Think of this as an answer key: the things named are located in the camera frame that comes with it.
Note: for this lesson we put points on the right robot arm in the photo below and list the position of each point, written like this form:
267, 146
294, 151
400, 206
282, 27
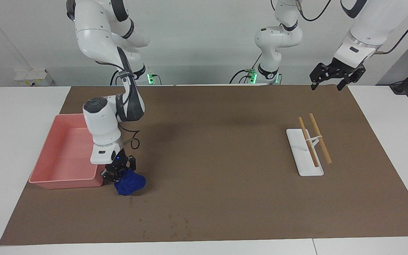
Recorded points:
99, 42

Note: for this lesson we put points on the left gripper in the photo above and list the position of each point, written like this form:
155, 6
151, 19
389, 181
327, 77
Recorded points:
342, 66

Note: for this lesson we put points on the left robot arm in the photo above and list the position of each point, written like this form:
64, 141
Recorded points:
278, 37

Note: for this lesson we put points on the white box on table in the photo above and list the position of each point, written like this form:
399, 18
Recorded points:
34, 77

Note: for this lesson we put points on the blue towel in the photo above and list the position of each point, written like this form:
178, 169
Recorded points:
130, 183

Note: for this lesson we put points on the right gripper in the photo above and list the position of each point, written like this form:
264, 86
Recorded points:
119, 164

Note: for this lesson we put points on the white rack with wooden bars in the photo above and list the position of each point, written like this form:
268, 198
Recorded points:
305, 156

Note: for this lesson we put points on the pink plastic tray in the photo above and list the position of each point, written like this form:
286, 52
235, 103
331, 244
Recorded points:
66, 156

